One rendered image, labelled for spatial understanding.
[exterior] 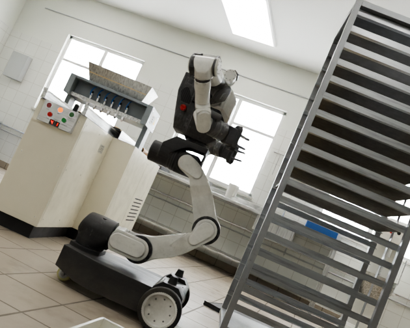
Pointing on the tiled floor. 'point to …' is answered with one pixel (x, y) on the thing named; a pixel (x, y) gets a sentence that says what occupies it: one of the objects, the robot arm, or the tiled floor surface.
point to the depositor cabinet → (118, 186)
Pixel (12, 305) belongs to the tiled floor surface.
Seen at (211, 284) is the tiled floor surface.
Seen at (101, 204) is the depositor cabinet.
